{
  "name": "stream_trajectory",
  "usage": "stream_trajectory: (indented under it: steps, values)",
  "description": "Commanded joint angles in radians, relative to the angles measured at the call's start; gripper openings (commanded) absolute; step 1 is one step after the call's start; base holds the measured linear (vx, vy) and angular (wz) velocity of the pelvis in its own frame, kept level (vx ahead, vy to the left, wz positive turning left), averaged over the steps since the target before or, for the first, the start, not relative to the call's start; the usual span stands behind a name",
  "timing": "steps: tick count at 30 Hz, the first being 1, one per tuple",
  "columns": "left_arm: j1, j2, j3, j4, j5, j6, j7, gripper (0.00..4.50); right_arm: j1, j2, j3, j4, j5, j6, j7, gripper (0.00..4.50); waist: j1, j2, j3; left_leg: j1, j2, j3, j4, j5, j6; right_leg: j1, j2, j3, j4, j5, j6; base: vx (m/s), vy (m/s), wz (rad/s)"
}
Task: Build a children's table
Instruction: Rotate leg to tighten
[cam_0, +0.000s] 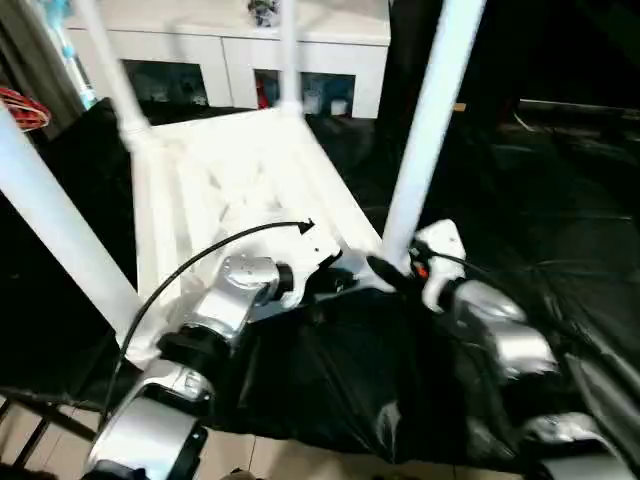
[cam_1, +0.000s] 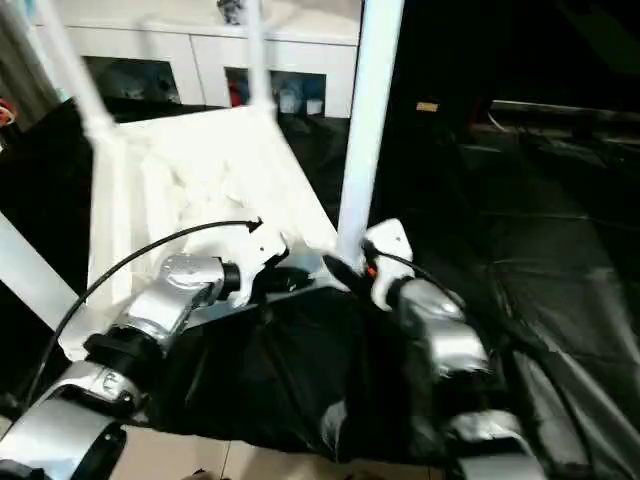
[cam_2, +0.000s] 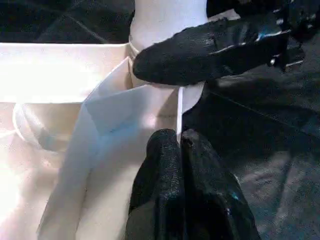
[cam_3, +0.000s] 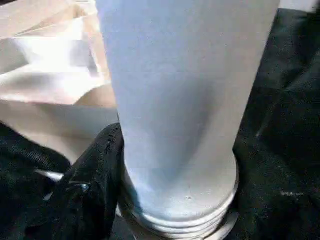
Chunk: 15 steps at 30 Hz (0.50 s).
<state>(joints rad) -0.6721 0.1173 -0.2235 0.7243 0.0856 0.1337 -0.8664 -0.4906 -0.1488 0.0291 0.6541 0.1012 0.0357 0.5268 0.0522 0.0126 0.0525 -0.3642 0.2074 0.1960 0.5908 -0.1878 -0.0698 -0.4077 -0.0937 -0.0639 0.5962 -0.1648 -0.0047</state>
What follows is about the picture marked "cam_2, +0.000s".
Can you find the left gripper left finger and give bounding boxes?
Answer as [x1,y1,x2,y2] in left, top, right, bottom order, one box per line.
[124,128,186,240]

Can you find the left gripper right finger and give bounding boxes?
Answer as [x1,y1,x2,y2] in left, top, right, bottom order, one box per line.
[181,128,262,240]

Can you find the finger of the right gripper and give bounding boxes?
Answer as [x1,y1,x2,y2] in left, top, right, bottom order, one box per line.
[132,14,291,87]

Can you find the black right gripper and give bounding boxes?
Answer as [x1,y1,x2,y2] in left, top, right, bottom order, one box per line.
[269,0,320,71]

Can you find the white plastic table leg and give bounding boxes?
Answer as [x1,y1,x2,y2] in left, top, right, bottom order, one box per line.
[128,0,210,90]

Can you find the white plastic table top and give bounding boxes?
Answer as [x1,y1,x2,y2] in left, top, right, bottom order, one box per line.
[0,42,207,240]

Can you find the black plastic mat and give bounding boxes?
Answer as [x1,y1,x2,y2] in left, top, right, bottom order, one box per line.
[0,0,320,240]

